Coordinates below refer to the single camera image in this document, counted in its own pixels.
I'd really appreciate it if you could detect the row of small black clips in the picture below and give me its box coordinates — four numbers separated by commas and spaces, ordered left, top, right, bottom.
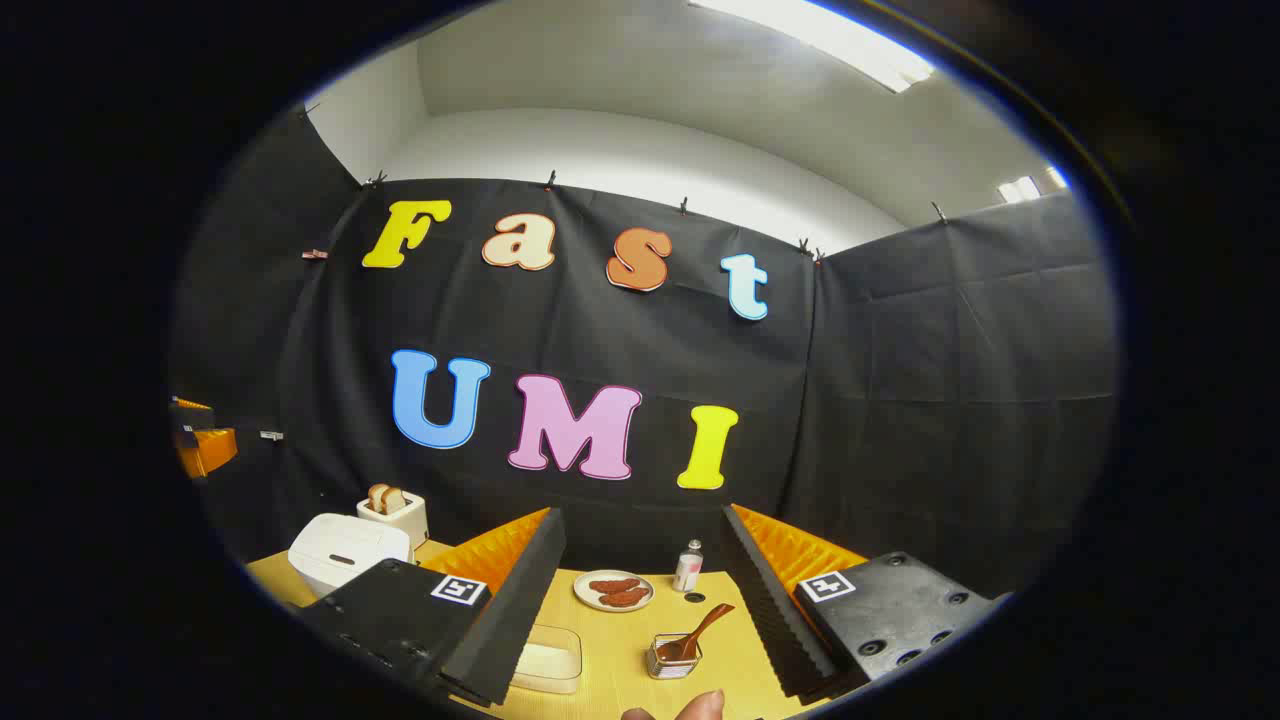
300, 100, 951, 263

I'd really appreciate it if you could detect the metal wire chopstick holder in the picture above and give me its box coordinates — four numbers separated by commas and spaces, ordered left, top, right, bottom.
646, 633, 703, 681

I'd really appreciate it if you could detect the white rice pile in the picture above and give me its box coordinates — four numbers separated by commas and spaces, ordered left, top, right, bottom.
515, 643, 576, 686

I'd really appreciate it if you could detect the white toaster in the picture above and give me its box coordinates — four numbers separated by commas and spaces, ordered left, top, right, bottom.
357, 493, 430, 549

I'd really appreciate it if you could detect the clear plastic tray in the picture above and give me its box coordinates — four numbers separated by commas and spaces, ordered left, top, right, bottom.
512, 625, 583, 695

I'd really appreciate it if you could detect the white round plate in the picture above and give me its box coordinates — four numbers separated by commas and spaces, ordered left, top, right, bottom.
573, 570, 655, 613

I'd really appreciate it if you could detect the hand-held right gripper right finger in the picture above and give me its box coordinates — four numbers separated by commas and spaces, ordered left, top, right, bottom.
720, 503, 1013, 701

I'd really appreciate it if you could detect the ceiling light panel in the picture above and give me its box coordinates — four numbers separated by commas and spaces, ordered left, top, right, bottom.
997, 168, 1069, 204

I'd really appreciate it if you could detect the white rice cooker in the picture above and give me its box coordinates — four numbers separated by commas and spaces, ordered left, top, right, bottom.
288, 513, 414, 599

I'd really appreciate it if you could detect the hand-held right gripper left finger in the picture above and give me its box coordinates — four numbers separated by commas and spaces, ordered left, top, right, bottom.
298, 507, 568, 708

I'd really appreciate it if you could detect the brown wooden spoon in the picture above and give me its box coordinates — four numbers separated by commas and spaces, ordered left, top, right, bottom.
657, 603, 736, 663

